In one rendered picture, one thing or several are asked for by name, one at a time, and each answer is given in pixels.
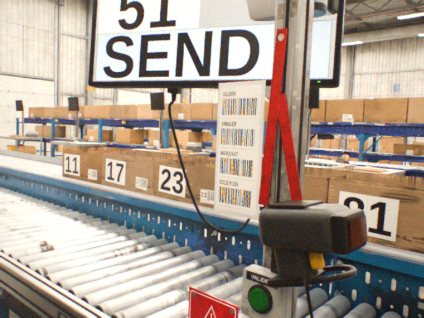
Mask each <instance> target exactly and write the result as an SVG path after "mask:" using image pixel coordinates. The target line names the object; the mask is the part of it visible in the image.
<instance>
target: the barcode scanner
mask: <svg viewBox="0 0 424 318"><path fill-rule="evenodd" d="M323 203H324V201H284V202H280V203H274V204H269V205H268V206H267V207H265V208H264V209H262V211H261V212H260V214H259V217H258V225H259V235H260V239H261V242H262V244H263V245H265V246H266V247H269V248H274V255H275V259H276V265H277V268H278V275H276V276H274V277H272V278H270V279H268V281H267V285H268V286H269V287H271V288H288V287H305V286H307V285H308V278H315V277H321V272H319V270H318V269H322V268H323V267H324V266H325V263H324V258H323V255H322V254H334V253H335V254H337V255H343V256H345V255H348V254H351V253H352V252H354V251H356V250H357V249H359V248H362V247H363V246H365V245H366V243H367V240H368V238H367V221H366V216H365V213H364V210H361V209H360V208H351V209H349V208H348V207H347V206H345V205H342V204H323Z"/></svg>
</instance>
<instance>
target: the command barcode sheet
mask: <svg viewBox="0 0 424 318"><path fill-rule="evenodd" d="M270 93H271V86H266V80H257V81H238V82H229V83H219V94H218V111H217V128H216V162H215V195H214V211H216V212H220V213H226V214H229V215H235V216H241V217H244V218H250V219H254V220H256V221H258V217H259V214H260V204H258V199H259V194H260V187H261V174H262V146H263V132H264V104H265V98H267V97H269V94H270Z"/></svg>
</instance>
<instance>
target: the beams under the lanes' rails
mask: <svg viewBox="0 0 424 318"><path fill-rule="evenodd" d="M0 299H2V300H4V301H6V302H7V303H9V305H10V306H12V308H14V309H16V310H17V311H18V312H19V313H21V314H22V315H23V316H24V317H26V318H43V317H41V316H40V315H39V314H37V313H36V312H35V311H34V310H32V309H30V308H29V307H27V305H26V304H24V303H23V302H21V301H20V300H18V299H17V298H16V297H14V295H12V294H10V292H8V291H7V290H5V289H4V288H2V287H1V286H0Z"/></svg>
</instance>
